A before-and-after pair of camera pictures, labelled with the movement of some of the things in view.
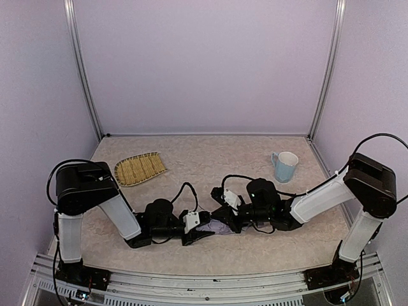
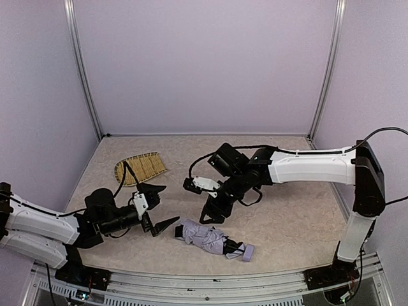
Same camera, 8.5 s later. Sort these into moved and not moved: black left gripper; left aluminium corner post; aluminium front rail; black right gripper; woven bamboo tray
Moved: black right gripper; black left gripper
Not moved: woven bamboo tray; aluminium front rail; left aluminium corner post
